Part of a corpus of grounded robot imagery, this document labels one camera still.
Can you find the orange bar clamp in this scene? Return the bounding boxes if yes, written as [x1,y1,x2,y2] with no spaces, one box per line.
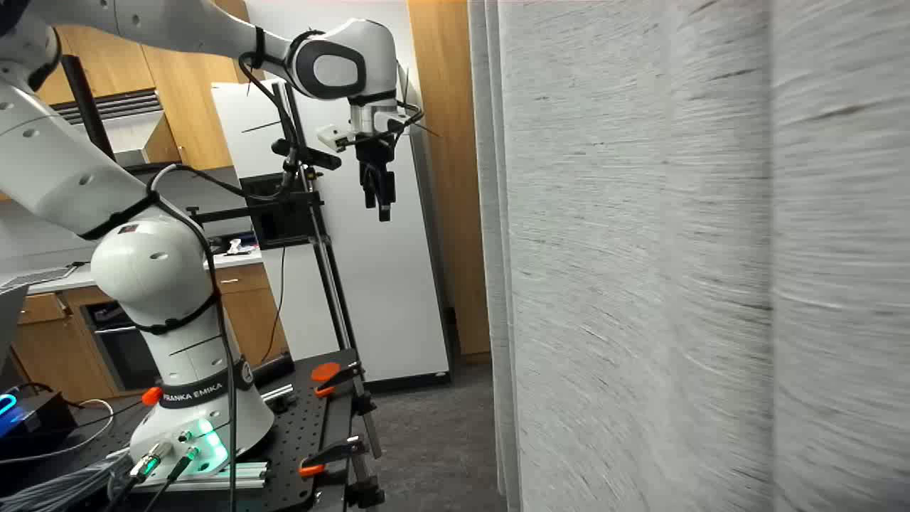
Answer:
[309,358,367,402]
[295,435,367,482]

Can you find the black box with blue part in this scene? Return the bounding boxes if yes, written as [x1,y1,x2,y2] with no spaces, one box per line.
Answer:
[0,387,80,466]

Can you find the black camera box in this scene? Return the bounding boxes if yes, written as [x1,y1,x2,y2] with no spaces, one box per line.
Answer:
[238,175,322,250]

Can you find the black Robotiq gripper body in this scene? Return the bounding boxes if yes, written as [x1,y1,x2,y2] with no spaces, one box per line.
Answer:
[349,101,410,185]

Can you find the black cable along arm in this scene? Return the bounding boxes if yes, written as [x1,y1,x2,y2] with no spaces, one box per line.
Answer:
[139,166,241,512]

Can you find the grey woven curtain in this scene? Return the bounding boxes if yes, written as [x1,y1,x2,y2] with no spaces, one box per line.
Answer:
[468,0,910,512]

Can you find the tall wooden side panel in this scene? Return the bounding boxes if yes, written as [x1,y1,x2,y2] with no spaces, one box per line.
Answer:
[406,0,493,365]

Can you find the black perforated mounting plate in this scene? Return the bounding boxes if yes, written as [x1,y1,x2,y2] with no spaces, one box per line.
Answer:
[0,351,367,512]

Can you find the black built-in oven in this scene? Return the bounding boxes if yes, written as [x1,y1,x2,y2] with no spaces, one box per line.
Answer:
[83,300,160,392]

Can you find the black tripod stand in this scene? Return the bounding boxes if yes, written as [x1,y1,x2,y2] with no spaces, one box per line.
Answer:
[266,81,386,509]

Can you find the white refrigerator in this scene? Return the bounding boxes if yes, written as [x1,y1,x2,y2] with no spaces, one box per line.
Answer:
[207,55,453,387]

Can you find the wooden base cabinets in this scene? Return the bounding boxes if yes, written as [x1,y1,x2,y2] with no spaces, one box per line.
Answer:
[8,261,286,402]

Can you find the white loose cable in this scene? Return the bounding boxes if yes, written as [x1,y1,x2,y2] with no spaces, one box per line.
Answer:
[0,395,119,469]

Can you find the white mounting rail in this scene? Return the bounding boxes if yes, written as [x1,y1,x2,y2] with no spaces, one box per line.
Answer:
[139,462,271,492]

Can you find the teal connector cover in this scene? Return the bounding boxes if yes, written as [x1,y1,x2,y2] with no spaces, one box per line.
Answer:
[181,418,232,479]

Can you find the wooden wall cabinets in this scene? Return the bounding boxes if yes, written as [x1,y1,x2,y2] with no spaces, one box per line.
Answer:
[38,0,254,175]

